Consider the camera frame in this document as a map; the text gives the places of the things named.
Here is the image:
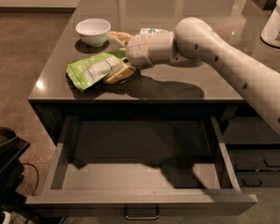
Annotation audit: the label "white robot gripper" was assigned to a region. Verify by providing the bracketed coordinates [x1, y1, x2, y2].
[103, 31, 181, 84]

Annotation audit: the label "green rice chip bag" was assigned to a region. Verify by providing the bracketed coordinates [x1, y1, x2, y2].
[66, 49, 126, 91]

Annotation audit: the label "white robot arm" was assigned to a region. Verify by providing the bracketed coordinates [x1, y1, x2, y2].
[107, 17, 280, 135]

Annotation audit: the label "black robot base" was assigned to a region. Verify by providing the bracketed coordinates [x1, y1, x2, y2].
[0, 127, 30, 224]

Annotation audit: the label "open grey top drawer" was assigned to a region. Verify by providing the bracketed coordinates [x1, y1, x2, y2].
[26, 117, 258, 217]

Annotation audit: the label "colourful wrapped snack pack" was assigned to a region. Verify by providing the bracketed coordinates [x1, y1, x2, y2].
[139, 28, 168, 35]

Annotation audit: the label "white ceramic bowl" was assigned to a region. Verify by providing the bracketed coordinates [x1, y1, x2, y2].
[76, 19, 111, 47]

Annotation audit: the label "grey lower right drawers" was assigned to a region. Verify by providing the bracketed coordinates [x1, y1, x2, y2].
[222, 105, 280, 189]

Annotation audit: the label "black cable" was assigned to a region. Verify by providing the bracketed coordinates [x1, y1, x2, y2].
[21, 162, 41, 196]

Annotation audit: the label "metal drawer handle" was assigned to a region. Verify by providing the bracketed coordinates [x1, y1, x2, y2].
[124, 208, 160, 220]

